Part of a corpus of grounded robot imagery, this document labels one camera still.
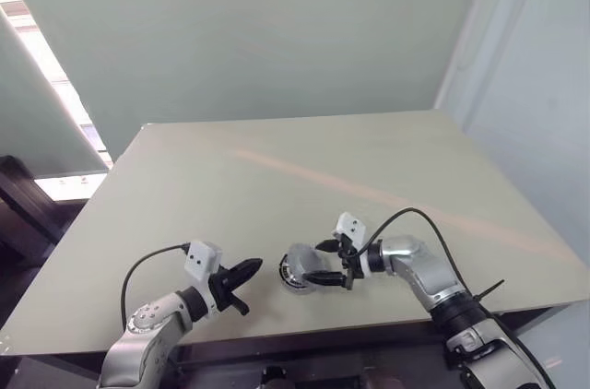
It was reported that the black cable tie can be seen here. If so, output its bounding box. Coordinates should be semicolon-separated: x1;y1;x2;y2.
472;280;506;302

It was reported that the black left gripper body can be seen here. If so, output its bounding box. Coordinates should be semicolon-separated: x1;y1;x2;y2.
207;266;251;317

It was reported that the dark table underframe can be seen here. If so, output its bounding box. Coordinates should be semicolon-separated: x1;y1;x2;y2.
174;308;554;389

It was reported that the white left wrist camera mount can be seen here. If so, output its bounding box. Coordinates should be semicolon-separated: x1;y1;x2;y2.
183;240;226;316

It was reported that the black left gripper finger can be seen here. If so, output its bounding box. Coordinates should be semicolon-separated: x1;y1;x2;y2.
229;268;262;291
228;259;264;276

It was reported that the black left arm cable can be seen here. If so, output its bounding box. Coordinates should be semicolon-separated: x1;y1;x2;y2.
120;244;190;330

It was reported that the dark wooden furniture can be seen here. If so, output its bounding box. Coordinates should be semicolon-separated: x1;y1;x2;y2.
0;155;89;270

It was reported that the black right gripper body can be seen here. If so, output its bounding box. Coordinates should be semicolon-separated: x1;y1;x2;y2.
337;234;366;292

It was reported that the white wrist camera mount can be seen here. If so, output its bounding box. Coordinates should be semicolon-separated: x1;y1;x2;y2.
183;240;226;316
335;212;372;278

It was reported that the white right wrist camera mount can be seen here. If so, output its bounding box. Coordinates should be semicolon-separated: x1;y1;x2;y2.
335;212;372;278

